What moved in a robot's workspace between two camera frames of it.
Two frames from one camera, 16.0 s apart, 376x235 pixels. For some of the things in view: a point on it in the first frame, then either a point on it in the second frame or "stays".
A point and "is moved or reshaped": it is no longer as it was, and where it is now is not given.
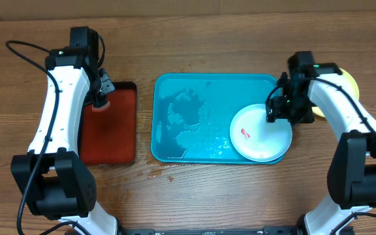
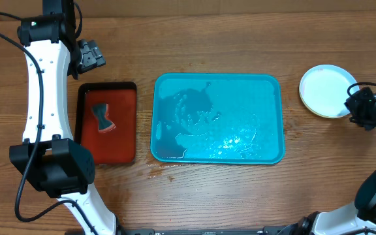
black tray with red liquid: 109,136 stays
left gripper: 108,86 to 91,56
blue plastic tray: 192,113 stays
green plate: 353,85 is moved or reshaped
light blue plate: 256,139 is moved or reshaped
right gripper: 279,110 to 357,102
